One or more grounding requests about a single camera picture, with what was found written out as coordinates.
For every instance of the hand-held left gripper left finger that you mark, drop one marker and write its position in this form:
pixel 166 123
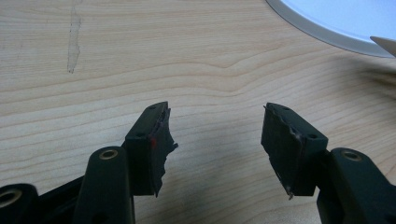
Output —
pixel 141 155

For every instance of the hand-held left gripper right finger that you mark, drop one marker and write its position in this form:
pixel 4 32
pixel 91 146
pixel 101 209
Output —
pixel 299 152

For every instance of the white round plate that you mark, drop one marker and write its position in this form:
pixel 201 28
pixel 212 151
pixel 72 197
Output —
pixel 342 21

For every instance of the beige pointed object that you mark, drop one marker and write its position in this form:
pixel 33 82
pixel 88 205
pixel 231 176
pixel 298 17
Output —
pixel 386 43

